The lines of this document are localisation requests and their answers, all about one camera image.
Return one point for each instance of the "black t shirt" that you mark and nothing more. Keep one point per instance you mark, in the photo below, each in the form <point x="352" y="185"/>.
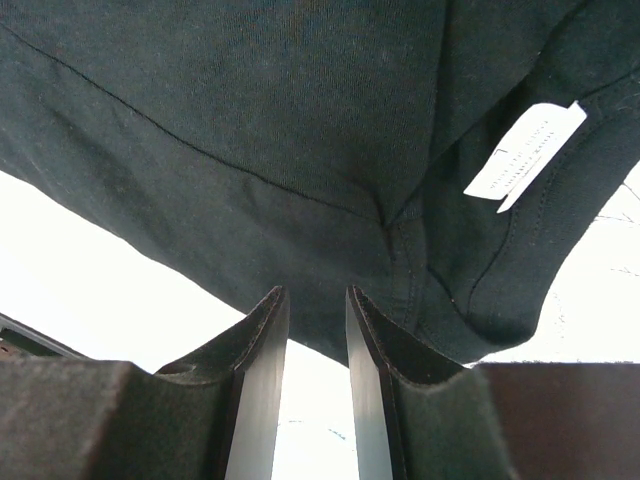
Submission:
<point x="444" y="156"/>

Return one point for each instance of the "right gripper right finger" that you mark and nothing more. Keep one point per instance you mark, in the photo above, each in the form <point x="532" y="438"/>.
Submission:
<point x="418" y="414"/>

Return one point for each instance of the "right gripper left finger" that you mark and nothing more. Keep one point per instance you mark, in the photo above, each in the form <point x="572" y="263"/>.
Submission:
<point x="245" y="363"/>

